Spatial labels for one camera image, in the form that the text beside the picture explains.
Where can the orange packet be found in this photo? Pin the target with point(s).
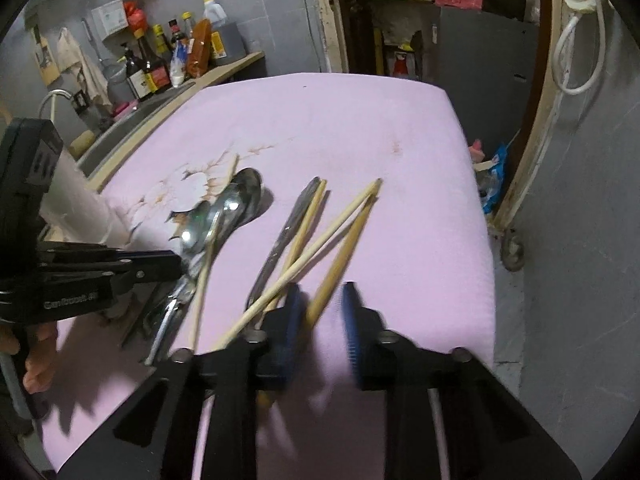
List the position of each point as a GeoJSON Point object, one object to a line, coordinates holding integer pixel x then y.
{"type": "Point", "coordinates": [200, 50]}

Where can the wooden counter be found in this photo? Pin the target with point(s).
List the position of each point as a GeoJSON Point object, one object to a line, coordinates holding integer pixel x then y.
{"type": "Point", "coordinates": [220, 72]}

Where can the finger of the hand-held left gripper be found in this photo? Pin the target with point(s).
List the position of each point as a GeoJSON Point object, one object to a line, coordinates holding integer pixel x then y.
{"type": "Point", "coordinates": [125, 285]}
{"type": "Point", "coordinates": [150, 262]}

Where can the yellow-capped bottle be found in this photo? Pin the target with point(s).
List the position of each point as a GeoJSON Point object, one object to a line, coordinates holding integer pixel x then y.
{"type": "Point", "coordinates": [161, 40]}

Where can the grey cabinet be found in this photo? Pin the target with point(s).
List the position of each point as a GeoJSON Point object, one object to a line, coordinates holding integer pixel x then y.
{"type": "Point", "coordinates": [480, 50]}

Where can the wooden shelf unit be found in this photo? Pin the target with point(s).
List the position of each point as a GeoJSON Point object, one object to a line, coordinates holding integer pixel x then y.
{"type": "Point", "coordinates": [370, 35]}

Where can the red figure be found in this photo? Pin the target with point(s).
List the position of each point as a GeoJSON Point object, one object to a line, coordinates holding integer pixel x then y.
{"type": "Point", "coordinates": [400, 62]}

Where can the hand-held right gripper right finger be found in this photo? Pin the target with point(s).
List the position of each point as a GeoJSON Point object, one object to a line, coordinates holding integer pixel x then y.
{"type": "Point", "coordinates": [351, 330]}

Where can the metal faucet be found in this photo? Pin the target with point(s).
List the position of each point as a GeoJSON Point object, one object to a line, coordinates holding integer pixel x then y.
{"type": "Point", "coordinates": [52, 94]}

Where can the hanging towel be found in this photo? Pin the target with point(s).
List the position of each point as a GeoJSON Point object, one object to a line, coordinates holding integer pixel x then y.
{"type": "Point", "coordinates": [75, 55]}

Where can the white wall box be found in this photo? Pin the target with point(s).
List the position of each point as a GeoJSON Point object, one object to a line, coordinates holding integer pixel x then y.
{"type": "Point", "coordinates": [107, 17]}

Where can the red plastic bag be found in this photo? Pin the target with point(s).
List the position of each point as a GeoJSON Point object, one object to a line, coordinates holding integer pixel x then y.
{"type": "Point", "coordinates": [135, 15]}

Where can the small metal spoon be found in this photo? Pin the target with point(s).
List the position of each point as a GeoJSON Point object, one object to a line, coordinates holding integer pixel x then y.
{"type": "Point", "coordinates": [197, 232]}

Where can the wooden door post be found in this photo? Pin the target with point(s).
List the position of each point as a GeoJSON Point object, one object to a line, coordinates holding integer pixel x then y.
{"type": "Point", "coordinates": [330, 20]}
{"type": "Point", "coordinates": [532, 125]}

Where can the dark sauce bottle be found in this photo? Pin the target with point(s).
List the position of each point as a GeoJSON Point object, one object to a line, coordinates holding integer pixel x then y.
{"type": "Point", "coordinates": [157, 72]}
{"type": "Point", "coordinates": [137, 77]}

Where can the caster wheel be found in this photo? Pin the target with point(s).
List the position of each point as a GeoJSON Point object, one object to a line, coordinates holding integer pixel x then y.
{"type": "Point", "coordinates": [512, 252]}

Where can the white plastic jug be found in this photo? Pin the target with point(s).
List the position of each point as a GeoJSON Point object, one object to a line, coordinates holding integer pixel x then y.
{"type": "Point", "coordinates": [215, 15]}

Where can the white packet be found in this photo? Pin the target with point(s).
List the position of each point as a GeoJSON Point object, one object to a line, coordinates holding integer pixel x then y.
{"type": "Point", "coordinates": [178, 67]}

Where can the person's left hand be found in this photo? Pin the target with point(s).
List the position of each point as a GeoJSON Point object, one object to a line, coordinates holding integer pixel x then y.
{"type": "Point", "coordinates": [40, 360]}

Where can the white utensil holder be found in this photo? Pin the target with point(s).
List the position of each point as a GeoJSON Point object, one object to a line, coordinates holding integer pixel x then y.
{"type": "Point", "coordinates": [80, 200]}

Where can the red-capped bottle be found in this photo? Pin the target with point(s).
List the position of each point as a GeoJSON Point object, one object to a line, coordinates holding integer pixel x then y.
{"type": "Point", "coordinates": [176, 35]}

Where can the blue packet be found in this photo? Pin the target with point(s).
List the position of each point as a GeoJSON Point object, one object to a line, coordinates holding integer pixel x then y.
{"type": "Point", "coordinates": [495, 180]}

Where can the metal sink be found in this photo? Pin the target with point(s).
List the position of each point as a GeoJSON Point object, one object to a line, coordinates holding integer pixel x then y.
{"type": "Point", "coordinates": [145, 110]}

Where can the wooden chopstick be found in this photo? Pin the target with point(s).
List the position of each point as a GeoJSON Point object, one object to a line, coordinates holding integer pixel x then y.
{"type": "Point", "coordinates": [305, 230]}
{"type": "Point", "coordinates": [330, 232]}
{"type": "Point", "coordinates": [210, 255]}
{"type": "Point", "coordinates": [345, 255]}

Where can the large metal spoon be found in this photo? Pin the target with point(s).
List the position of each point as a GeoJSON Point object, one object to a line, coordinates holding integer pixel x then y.
{"type": "Point", "coordinates": [245, 195]}

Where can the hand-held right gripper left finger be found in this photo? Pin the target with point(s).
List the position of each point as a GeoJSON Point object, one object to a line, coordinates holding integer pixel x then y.
{"type": "Point", "coordinates": [290, 325]}

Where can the metal table knife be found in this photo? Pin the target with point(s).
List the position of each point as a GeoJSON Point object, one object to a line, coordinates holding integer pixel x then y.
{"type": "Point", "coordinates": [295, 220]}

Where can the pink floral cloth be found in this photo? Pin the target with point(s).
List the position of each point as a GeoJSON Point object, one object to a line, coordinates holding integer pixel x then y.
{"type": "Point", "coordinates": [350, 125]}

